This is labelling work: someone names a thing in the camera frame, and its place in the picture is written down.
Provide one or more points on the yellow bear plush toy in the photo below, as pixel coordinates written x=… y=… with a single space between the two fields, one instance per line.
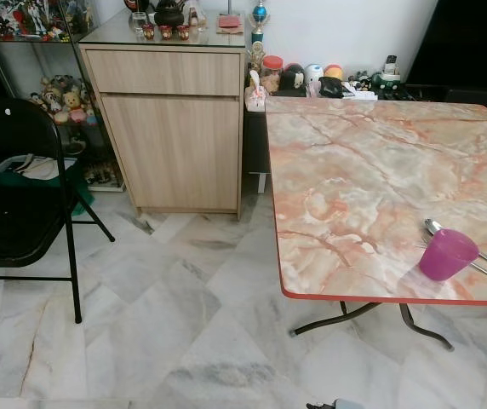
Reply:
x=73 y=106

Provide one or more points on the flat red box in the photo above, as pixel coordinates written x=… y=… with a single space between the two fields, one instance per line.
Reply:
x=229 y=24

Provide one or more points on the small black bag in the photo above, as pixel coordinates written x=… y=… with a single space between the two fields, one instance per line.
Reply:
x=331 y=88

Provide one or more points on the light wooden cabinet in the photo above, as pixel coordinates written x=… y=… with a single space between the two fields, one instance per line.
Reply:
x=175 y=145

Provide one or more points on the purple plastic cup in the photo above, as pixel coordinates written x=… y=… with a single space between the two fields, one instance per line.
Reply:
x=445 y=254

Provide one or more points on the small red tea cup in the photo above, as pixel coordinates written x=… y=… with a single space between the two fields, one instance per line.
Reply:
x=148 y=31
x=182 y=32
x=165 y=32

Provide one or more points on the clear drinking glass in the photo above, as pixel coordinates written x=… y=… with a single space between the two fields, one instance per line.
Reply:
x=140 y=22

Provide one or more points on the dark green desk clutter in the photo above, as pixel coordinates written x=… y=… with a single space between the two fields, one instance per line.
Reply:
x=388 y=83

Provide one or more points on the red-lidded plastic jar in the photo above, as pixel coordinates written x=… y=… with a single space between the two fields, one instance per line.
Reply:
x=272 y=73

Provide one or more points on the pink and white tissue holder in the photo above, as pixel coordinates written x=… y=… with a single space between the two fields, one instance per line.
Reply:
x=255 y=95

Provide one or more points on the silver metal spoon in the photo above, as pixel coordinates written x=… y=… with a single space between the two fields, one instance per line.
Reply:
x=434 y=227

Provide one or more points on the blue and gold trophy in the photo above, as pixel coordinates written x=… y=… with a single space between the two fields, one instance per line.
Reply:
x=260 y=15

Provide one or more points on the black teapot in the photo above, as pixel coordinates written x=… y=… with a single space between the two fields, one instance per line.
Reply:
x=169 y=12

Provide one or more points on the white round toy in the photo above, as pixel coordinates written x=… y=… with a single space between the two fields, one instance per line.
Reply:
x=314 y=77

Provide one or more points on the green basket with cloths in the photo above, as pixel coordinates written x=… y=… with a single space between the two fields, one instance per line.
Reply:
x=35 y=169

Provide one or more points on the glass display shelf with figurines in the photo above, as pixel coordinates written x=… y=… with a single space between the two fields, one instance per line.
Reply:
x=35 y=47

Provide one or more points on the black folding metal chair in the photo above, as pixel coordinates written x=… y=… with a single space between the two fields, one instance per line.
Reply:
x=14 y=217

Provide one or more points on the black plush toy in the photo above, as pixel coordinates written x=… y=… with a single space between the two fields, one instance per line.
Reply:
x=293 y=81

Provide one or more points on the orange round toy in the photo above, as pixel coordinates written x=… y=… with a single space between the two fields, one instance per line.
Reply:
x=334 y=72

